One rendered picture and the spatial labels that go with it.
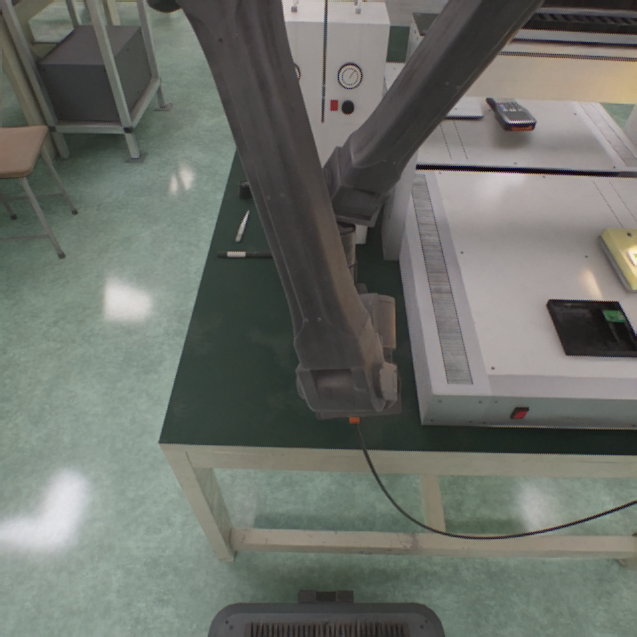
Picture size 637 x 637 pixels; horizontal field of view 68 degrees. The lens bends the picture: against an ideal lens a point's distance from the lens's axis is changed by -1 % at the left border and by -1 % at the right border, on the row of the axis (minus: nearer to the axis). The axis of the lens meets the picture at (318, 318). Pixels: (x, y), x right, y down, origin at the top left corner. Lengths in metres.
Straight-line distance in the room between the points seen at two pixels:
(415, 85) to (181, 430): 0.63
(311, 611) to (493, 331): 0.74
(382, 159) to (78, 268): 2.00
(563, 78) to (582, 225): 0.35
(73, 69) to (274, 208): 2.69
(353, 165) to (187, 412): 0.52
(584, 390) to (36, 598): 1.46
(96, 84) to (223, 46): 2.66
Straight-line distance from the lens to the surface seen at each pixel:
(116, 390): 1.89
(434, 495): 1.47
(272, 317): 0.97
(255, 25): 0.36
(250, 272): 1.07
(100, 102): 3.05
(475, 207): 1.14
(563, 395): 0.84
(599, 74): 0.99
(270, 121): 0.36
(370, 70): 0.94
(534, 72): 0.95
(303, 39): 0.92
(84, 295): 2.27
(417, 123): 0.50
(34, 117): 3.13
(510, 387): 0.81
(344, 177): 0.56
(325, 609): 1.24
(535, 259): 1.05
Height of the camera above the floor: 1.48
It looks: 49 degrees down
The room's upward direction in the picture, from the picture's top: 2 degrees clockwise
